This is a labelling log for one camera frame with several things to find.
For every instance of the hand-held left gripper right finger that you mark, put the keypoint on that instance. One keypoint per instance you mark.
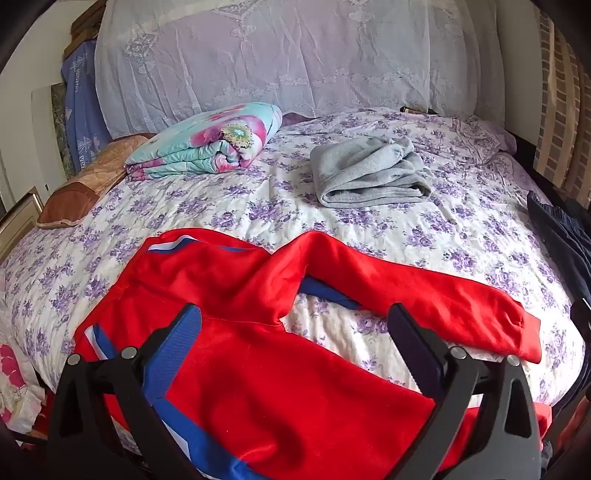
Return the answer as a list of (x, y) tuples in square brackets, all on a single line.
[(415, 344)]

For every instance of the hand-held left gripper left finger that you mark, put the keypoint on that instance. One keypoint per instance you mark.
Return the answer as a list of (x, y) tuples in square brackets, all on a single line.
[(178, 350)]

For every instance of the red pants with striped sides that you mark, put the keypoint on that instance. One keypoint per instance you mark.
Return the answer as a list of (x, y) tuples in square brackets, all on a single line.
[(277, 392)]

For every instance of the purple floral bedspread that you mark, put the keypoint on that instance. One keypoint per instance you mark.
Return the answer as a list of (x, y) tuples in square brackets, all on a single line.
[(184, 207)]

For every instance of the pink floral cloth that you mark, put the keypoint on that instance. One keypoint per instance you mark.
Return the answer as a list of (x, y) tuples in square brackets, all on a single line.
[(16, 383)]

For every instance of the folded grey sweatpants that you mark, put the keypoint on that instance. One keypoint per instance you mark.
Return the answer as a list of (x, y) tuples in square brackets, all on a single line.
[(364, 175)]

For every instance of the dark navy clothing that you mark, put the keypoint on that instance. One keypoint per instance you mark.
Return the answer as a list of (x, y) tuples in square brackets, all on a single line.
[(563, 240)]

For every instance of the brown pillow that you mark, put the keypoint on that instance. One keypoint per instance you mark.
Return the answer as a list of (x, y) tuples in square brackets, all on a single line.
[(87, 184)]

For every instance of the folded floral quilt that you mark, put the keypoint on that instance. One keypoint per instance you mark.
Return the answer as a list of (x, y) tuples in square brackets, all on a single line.
[(207, 143)]

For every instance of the leaning picture board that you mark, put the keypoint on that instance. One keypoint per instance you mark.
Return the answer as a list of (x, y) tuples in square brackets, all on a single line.
[(59, 120)]

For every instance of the blue printed cloth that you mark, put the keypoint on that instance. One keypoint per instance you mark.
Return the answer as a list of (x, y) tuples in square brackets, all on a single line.
[(81, 106)]

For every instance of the beige checked curtain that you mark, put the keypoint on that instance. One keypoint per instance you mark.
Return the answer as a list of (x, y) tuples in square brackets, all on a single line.
[(558, 115)]

